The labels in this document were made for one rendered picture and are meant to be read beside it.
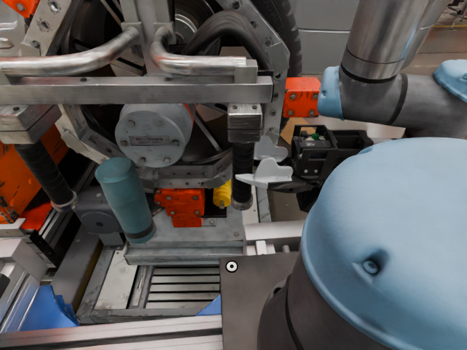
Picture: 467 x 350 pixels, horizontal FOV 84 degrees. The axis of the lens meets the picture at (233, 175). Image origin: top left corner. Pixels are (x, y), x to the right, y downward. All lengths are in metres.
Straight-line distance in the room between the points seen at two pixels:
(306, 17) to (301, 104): 0.46
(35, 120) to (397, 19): 0.49
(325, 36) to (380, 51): 0.69
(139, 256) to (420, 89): 1.06
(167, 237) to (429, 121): 0.94
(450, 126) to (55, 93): 0.55
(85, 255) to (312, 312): 1.20
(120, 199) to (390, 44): 0.58
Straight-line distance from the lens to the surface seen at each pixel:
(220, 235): 1.10
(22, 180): 0.99
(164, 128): 0.48
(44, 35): 0.66
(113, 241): 1.33
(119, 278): 1.26
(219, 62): 0.38
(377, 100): 0.42
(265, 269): 0.35
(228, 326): 0.33
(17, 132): 0.49
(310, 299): 0.17
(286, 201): 1.54
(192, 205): 0.82
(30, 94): 0.48
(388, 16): 0.36
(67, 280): 1.29
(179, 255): 1.14
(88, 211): 1.11
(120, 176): 0.63
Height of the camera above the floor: 1.13
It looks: 42 degrees down
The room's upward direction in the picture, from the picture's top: straight up
